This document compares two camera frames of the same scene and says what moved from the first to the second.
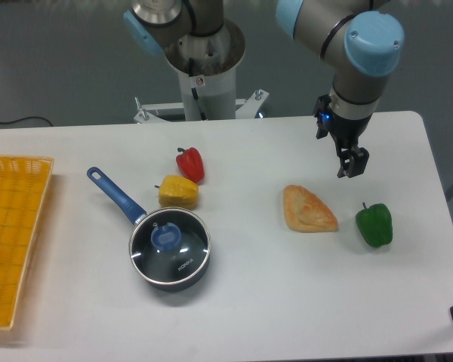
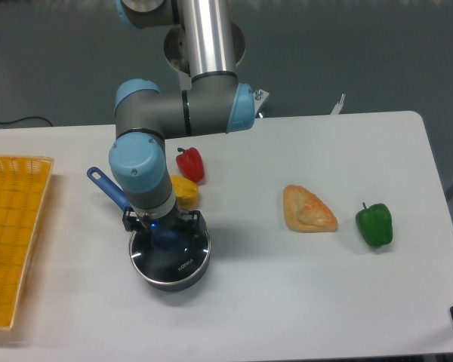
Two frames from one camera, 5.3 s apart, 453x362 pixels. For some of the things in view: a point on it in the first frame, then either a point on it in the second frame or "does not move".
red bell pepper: [190, 164] does not move
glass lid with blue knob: [169, 246] does not move
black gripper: [345, 133] -> [189, 222]
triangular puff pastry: [304, 211] does not move
